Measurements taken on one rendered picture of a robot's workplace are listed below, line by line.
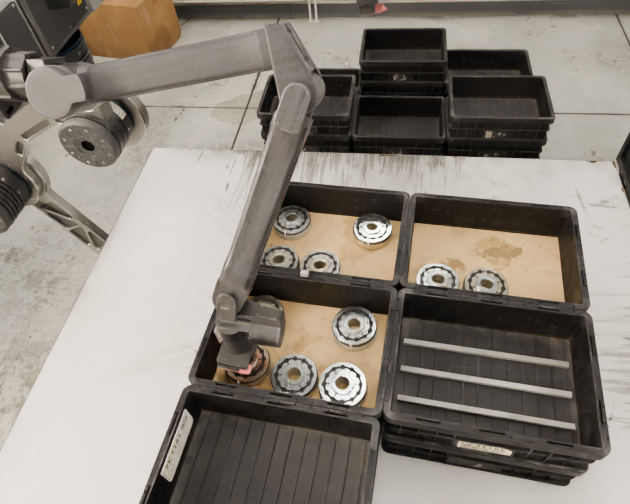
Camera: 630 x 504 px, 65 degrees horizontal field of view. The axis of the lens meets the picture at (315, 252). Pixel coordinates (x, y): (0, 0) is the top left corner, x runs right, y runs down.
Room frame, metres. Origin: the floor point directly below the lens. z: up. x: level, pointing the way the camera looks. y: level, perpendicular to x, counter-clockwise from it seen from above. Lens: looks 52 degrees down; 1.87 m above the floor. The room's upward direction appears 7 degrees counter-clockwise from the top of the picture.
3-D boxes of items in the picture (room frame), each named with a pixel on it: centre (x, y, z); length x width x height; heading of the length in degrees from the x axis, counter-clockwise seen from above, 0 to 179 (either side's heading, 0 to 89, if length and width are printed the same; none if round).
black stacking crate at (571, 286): (0.69, -0.41, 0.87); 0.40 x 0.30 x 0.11; 72
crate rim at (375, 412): (0.53, 0.06, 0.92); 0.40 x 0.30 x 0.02; 72
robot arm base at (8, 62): (0.77, 0.45, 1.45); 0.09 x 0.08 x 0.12; 166
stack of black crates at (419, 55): (2.18, -0.54, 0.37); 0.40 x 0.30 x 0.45; 76
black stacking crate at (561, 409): (0.41, -0.32, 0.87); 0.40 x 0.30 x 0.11; 72
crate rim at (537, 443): (0.41, -0.32, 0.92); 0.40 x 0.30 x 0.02; 72
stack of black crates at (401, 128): (1.79, -0.45, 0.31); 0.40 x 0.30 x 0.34; 76
